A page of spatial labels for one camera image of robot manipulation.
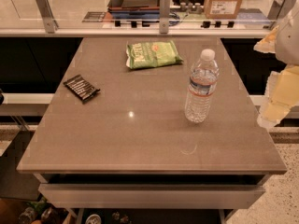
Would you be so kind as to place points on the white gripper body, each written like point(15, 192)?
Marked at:
point(288, 37)

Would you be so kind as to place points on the clear plastic water bottle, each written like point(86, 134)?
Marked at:
point(202, 84)

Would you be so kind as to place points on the metal glass bracket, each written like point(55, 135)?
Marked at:
point(164, 16)
point(50, 24)
point(278, 10)

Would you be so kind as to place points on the brown cardboard box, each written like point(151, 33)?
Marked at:
point(222, 9)

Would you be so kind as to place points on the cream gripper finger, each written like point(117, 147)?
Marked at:
point(280, 96)
point(267, 44)

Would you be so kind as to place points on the green chip bag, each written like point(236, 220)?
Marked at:
point(144, 55)

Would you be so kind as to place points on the white rail shelf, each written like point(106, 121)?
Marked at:
point(25, 104)

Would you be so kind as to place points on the right metal glass bracket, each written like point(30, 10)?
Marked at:
point(278, 10)

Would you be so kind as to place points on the middle metal glass bracket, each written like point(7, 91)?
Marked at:
point(164, 16)

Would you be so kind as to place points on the grey table drawer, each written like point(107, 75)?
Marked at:
point(152, 196)

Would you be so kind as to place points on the left metal glass bracket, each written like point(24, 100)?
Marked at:
point(50, 24)

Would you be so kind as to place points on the black striped snack packet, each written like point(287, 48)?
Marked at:
point(81, 88)

